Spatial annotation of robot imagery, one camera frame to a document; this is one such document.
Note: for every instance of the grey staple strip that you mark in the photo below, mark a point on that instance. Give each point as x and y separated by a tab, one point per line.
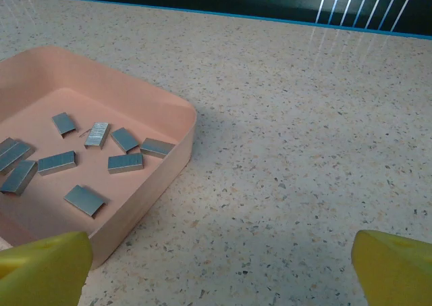
62	124
56	162
84	200
157	147
126	162
97	135
13	155
6	145
18	177
125	140

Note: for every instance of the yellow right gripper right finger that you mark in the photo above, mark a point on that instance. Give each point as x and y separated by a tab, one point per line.
395	272

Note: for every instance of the pink plastic tray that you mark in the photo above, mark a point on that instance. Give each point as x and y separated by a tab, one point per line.
101	93

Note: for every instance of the single loose staple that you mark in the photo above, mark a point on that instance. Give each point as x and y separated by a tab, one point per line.
83	134

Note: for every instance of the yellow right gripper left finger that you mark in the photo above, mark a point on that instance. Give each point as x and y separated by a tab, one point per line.
44	272

